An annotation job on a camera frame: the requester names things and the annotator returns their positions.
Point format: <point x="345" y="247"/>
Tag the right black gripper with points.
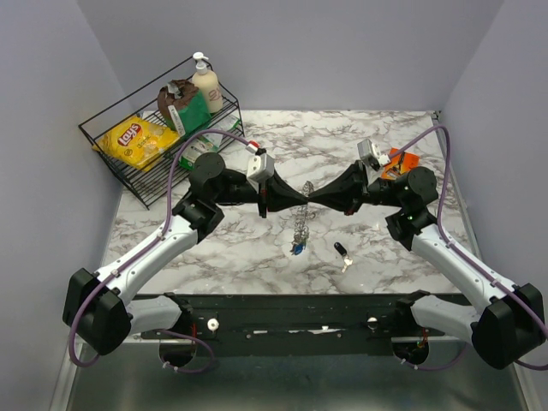
<point x="348" y="193"/>

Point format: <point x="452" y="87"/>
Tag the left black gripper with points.
<point x="273" y="195"/>

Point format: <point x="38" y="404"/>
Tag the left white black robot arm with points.
<point x="100" y="307"/>

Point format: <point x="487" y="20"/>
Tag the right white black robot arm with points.
<point x="502" y="321"/>

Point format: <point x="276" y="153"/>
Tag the black key tag with key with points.
<point x="347" y="260"/>

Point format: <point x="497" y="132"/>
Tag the orange small box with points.
<point x="400" y="165"/>

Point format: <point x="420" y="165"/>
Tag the white green snack bag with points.
<point x="208" y="142"/>

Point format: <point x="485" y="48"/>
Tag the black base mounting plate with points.
<point x="296" y="325"/>

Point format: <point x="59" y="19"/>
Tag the brown green snack bag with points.
<point x="183" y="107"/>

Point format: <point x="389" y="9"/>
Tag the cream lotion pump bottle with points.
<point x="207" y="82"/>

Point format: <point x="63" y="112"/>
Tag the yellow Lays chips bag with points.
<point x="137" y="142"/>

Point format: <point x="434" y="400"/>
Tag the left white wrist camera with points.
<point x="260" y="167"/>

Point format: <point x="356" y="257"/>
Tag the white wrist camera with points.
<point x="260" y="167"/>
<point x="371" y="156"/>

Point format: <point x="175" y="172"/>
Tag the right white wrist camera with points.
<point x="371" y="156"/>

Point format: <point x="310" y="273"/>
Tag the black wire rack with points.
<point x="149" y="187"/>

